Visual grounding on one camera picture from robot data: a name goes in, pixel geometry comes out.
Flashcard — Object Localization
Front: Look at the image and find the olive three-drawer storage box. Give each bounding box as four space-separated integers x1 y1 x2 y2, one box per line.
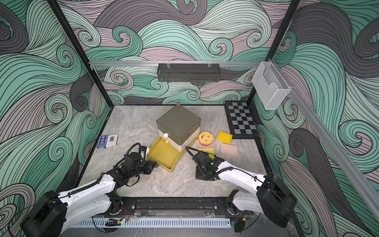
156 105 201 152

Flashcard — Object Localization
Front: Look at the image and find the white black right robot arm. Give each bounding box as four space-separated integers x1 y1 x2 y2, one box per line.
186 147 297 228

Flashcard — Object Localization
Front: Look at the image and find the white slotted cable duct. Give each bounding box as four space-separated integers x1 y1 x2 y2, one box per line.
74 217 232 230

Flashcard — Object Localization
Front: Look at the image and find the yellow sponge cloth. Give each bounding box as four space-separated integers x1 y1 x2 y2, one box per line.
199 147 216 160

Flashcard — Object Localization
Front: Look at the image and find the yellow rectangular sponge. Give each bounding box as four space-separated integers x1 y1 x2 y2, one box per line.
216 131 233 144

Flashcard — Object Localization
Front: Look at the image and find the pale pink rectangular sponge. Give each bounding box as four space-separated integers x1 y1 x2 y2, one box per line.
220 143 238 157

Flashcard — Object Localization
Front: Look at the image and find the blue playing card box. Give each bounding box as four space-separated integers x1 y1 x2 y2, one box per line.
96 135 108 148

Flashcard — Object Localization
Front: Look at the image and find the aluminium wall rail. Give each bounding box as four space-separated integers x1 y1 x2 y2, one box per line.
88 60 263 68

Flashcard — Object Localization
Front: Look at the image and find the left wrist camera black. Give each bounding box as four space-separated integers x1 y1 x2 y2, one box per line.
122 152 146 170

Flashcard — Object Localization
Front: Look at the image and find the black white checkerboard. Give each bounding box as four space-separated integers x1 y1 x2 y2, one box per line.
224 101 258 139

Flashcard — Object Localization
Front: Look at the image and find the round smiley sponge pink-backed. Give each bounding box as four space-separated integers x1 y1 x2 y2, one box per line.
198 131 215 147

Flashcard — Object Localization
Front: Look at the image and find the black wall-mounted shelf tray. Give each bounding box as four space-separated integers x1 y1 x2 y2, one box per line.
157 63 221 83

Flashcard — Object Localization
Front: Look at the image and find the clear plastic wall bin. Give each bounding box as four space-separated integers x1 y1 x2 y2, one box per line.
252 61 291 110

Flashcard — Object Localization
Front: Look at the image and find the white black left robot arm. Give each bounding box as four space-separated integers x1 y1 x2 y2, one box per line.
20 143 158 237

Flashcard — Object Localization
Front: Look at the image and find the yellow bottom drawer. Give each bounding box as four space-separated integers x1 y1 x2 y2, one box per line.
147 137 184 173

